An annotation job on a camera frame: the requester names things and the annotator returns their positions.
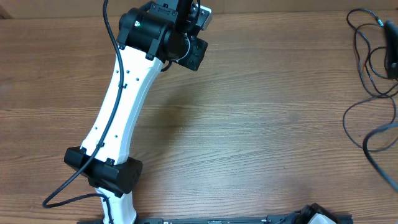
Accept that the black USB cable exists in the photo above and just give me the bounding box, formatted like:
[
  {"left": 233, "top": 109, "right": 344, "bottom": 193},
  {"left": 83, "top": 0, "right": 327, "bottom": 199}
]
[{"left": 346, "top": 8, "right": 398, "bottom": 99}]

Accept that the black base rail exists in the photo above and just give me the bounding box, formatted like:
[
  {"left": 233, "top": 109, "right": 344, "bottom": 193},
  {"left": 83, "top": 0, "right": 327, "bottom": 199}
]
[{"left": 77, "top": 215, "right": 354, "bottom": 224}]

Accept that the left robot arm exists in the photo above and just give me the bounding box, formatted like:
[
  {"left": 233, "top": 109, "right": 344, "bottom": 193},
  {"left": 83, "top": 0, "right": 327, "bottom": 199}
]
[{"left": 64, "top": 1, "right": 213, "bottom": 223}]

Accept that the black thin cable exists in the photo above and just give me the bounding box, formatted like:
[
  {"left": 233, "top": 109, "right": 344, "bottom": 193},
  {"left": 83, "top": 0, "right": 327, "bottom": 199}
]
[{"left": 341, "top": 23, "right": 398, "bottom": 153}]

